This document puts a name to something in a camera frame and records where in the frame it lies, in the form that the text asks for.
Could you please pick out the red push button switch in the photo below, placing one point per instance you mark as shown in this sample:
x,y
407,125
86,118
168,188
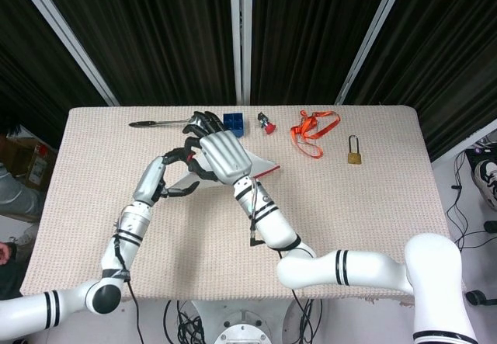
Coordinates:
x,y
268,127

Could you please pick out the black and white sneaker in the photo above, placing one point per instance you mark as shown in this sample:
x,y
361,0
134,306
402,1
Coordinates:
x,y
485,173

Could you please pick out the bystander in grey sweater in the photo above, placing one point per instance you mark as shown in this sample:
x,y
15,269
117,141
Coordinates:
x,y
19,196

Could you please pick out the beige woven tablecloth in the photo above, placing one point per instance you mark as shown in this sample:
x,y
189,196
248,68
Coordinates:
x,y
349,212

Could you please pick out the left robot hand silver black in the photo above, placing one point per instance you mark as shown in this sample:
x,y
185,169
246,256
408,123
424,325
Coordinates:
x,y
149,181

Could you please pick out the blue cube block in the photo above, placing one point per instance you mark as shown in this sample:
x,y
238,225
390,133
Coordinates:
x,y
235,123

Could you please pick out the black chair caster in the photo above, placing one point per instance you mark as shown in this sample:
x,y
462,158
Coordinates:
x,y
491,226
477,297

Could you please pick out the cardboard box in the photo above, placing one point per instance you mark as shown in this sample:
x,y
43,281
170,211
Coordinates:
x,y
39,165

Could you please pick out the clear zipper pouch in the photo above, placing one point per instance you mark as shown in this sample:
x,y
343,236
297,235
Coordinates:
x,y
262,163

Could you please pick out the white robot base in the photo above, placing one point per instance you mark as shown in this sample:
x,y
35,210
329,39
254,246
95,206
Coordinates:
x,y
242,332

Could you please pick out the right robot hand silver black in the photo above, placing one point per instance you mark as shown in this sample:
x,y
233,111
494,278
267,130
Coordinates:
x,y
225,157

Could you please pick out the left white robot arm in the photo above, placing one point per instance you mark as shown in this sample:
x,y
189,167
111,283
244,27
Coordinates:
x,y
130,223

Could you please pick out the aluminium frame post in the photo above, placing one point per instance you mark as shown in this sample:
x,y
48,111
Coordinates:
x,y
372,37
66,37
240,37

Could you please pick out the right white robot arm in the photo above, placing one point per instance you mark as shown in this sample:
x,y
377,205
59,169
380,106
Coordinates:
x,y
272,223

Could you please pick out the brass padlock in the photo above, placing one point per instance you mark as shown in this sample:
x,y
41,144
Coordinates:
x,y
355,159

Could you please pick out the black pleated curtain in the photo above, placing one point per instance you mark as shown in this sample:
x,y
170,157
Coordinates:
x,y
23,49
310,37
155,37
446,49

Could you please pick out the steel ladle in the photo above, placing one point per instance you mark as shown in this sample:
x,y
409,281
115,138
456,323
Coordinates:
x,y
140,124

